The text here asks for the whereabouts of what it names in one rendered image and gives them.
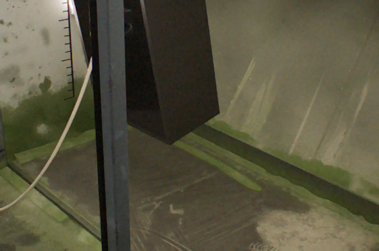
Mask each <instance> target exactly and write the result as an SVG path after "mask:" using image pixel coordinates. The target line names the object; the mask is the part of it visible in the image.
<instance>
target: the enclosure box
mask: <svg viewBox="0 0 379 251"><path fill-rule="evenodd" d="M71 3H72V8H73V12H74V15H75V20H76V24H77V27H78V31H79V36H80V40H81V44H82V48H83V53H84V56H85V61H86V65H87V68H89V64H90V61H91V35H90V25H89V0H71ZM123 4H124V8H127V9H130V10H132V12H133V35H132V36H131V37H127V38H124V44H125V64H126V105H127V124H129V125H130V126H132V127H134V128H136V129H138V130H140V131H142V132H144V133H146V134H147V135H149V136H151V137H153V138H155V139H158V140H160V141H162V142H164V143H166V144H168V145H171V144H173V143H174V142H176V141H178V140H179V139H181V138H182V137H184V136H186V135H187V134H188V133H190V132H192V131H194V130H195V129H197V128H199V127H200V126H202V125H203V124H204V123H205V122H207V121H208V120H210V119H212V118H213V117H215V116H216V115H218V114H219V113H220V110H219V102H218V96H217V87H216V78H215V73H214V63H213V54H212V49H211V40H210V31H209V26H208V16H207V7H206V2H205V0H123Z"/></svg>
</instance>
